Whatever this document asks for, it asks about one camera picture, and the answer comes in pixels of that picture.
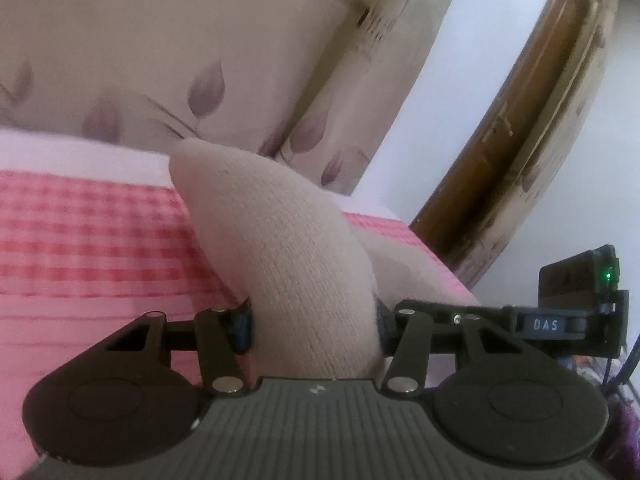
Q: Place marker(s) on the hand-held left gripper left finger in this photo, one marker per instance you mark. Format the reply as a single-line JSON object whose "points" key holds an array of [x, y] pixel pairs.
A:
{"points": [[243, 332]]}

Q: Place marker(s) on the beige leaf print curtain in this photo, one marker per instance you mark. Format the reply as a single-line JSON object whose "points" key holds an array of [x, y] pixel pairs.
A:
{"points": [[150, 45]]}

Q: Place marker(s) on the beige knitted garment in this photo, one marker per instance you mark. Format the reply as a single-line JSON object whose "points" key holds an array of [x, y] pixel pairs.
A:
{"points": [[290, 260]]}

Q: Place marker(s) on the purple cloth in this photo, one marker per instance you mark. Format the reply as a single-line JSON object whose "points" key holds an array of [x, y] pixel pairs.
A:
{"points": [[625, 425]]}

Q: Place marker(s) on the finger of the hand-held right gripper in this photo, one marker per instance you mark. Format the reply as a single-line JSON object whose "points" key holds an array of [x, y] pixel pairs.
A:
{"points": [[445, 310]]}

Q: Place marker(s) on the pink checked blanket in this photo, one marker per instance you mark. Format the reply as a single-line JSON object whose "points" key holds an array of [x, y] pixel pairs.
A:
{"points": [[75, 235]]}

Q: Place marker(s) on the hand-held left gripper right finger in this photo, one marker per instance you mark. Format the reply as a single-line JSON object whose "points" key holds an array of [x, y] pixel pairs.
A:
{"points": [[383, 327]]}

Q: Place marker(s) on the brass door hinge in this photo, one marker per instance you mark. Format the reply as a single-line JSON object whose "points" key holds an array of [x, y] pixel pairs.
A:
{"points": [[497, 122]]}

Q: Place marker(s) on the brown wooden door frame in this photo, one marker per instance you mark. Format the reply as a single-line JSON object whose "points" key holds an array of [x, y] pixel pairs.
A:
{"points": [[505, 110]]}

